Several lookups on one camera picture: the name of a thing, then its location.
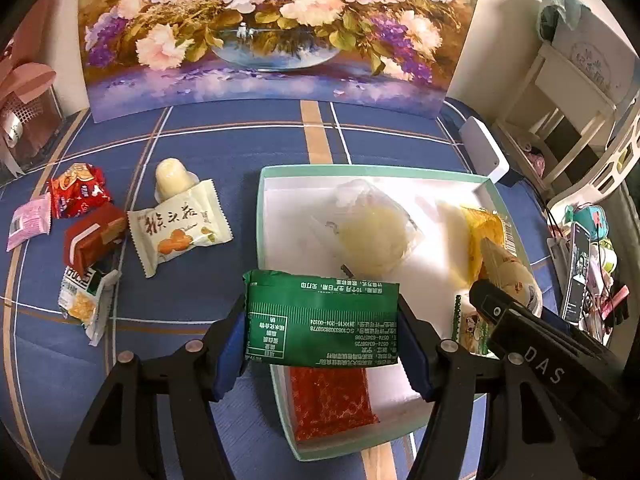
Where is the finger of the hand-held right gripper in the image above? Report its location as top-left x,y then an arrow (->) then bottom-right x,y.
469,280 -> 542,334

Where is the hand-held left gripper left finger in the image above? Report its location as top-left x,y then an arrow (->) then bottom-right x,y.
60,296 -> 249,480

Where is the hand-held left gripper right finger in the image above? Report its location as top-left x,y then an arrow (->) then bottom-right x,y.
397,296 -> 581,480

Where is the round cracker packet green edge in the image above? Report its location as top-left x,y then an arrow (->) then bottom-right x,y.
452,237 -> 544,356

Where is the yellow transparent snack packet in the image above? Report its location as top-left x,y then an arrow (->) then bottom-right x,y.
457,204 -> 517,281

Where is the red-orange snack packet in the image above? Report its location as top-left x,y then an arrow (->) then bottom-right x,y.
290,366 -> 381,442

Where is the dark green snack packet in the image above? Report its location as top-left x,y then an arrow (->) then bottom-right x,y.
242,269 -> 401,368

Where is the cream packet with orange print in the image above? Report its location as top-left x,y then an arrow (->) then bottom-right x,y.
126,178 -> 234,278

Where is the clear packet with round pastry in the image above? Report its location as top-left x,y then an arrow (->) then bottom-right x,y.
311,177 -> 425,271

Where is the white and green snack packet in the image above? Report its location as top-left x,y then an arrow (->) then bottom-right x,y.
57,265 -> 122,347

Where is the teal-edged white cardboard tray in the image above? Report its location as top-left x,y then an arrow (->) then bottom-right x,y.
256,165 -> 534,462

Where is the brown-red snack packet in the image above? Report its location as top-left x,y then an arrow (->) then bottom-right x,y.
62,202 -> 129,278

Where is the pale yellow jelly cup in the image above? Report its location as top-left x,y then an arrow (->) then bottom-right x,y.
154,158 -> 199,204

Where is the red snack packet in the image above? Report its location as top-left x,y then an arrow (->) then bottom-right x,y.
46,162 -> 112,219

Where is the purple snack packet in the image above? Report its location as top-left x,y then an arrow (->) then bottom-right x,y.
6,192 -> 52,252

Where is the smartphone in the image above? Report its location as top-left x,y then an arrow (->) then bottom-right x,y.
560,224 -> 594,322

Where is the white rectangular box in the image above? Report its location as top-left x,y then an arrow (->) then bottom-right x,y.
459,116 -> 511,184

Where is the white cut-out chair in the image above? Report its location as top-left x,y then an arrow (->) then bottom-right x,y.
545,110 -> 640,221

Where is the white printed bag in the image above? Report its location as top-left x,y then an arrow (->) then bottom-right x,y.
552,5 -> 640,102

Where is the green bag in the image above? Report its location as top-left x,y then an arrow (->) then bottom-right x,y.
537,0 -> 581,44

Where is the pink wrapped flower bouquet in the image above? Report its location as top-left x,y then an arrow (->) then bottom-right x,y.
0,0 -> 64,176

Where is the flower painting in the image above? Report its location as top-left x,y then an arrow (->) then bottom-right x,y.
79,0 -> 488,123

